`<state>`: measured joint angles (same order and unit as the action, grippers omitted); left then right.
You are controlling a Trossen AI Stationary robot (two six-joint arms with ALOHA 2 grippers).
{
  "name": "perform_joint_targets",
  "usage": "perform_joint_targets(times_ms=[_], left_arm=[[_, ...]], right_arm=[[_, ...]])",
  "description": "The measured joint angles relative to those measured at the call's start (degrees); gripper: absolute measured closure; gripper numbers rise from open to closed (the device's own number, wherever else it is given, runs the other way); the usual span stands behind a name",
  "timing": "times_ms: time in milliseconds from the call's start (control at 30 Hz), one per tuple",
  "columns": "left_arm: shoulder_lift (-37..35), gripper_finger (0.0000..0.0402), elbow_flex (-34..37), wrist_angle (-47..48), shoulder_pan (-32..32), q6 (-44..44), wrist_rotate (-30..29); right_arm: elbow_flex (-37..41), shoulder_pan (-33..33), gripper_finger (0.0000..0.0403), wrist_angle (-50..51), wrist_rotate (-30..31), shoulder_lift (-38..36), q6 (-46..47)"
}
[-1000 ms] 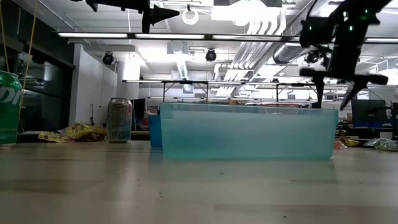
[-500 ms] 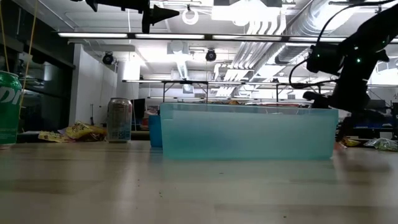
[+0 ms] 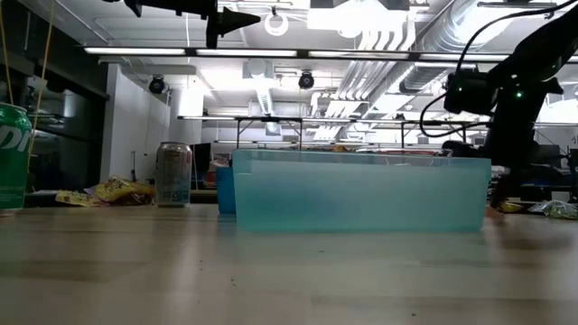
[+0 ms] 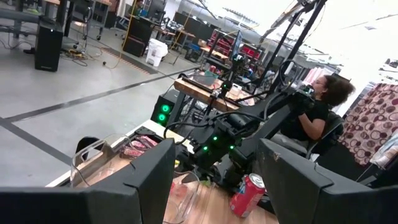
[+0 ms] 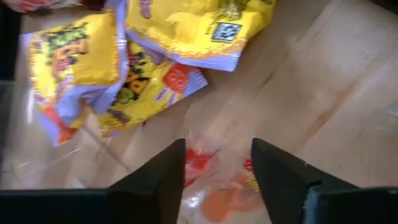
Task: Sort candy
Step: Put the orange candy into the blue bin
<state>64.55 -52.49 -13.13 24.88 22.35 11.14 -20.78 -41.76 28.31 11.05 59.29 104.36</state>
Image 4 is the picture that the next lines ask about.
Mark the red parts drawer rack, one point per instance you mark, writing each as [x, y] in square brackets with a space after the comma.
[222, 43]

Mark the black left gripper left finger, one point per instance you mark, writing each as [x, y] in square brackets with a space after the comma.
[93, 208]

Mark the clear plastic bin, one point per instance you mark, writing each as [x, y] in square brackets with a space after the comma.
[93, 161]

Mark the white plastic bin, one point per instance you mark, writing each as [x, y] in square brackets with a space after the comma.
[156, 51]

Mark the grey black office chair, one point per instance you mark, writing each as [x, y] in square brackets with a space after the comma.
[334, 124]

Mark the grey metal cart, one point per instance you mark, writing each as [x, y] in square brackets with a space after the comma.
[18, 15]

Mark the black computer tower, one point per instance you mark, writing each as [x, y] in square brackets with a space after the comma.
[48, 46]

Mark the pale floral curtain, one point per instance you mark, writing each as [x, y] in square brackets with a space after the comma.
[385, 152]

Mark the black equipment cabinet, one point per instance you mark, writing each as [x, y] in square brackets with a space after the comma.
[136, 37]

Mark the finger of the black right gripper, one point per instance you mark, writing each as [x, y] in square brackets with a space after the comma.
[186, 161]
[231, 174]

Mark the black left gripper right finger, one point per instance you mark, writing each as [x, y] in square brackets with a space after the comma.
[311, 205]

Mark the maroon circle pattern curtain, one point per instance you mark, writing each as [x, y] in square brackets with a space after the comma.
[373, 124]

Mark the black box with green lights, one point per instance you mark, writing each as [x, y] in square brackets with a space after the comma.
[164, 109]

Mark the wooden top workbench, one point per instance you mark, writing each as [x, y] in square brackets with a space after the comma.
[199, 93]

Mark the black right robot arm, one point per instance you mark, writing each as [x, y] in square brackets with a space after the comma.
[273, 121]

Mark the red cup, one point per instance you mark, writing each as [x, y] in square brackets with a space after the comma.
[213, 68]

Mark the person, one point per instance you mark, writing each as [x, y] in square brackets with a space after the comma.
[136, 6]
[311, 124]

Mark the red soda can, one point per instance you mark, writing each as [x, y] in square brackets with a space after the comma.
[247, 196]

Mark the grey plastic tub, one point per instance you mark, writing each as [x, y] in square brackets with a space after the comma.
[205, 77]

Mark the black metal rig frame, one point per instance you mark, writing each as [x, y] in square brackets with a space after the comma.
[144, 130]

